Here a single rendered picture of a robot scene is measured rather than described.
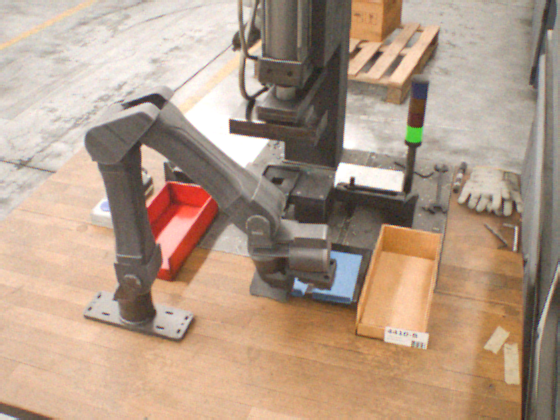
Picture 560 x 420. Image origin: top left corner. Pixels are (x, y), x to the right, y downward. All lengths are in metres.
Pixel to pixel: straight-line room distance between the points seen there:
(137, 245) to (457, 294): 0.61
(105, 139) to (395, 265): 0.65
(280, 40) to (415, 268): 0.51
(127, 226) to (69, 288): 0.30
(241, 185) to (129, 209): 0.19
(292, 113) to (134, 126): 0.42
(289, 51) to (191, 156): 0.38
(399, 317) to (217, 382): 0.35
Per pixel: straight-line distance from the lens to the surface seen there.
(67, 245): 1.42
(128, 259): 1.08
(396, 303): 1.24
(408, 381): 1.11
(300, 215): 1.38
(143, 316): 1.18
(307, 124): 1.29
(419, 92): 1.40
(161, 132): 0.93
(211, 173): 0.95
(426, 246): 1.33
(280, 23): 1.22
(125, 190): 1.01
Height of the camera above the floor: 1.73
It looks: 34 degrees down
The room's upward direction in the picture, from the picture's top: straight up
